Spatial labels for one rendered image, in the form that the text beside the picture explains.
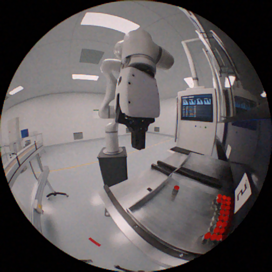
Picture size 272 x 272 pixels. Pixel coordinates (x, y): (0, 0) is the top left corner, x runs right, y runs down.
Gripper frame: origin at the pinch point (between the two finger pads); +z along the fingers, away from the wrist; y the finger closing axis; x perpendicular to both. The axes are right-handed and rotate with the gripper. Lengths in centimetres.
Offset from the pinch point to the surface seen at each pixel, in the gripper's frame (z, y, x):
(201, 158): 21, 54, -12
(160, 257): 22.2, -9.8, -19.9
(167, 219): 22.0, 1.1, -12.5
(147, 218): 22.0, -2.6, -7.8
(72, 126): 12, -65, 492
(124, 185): 22.3, 0.1, 8.9
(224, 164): 21, 53, -32
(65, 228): 110, -80, 40
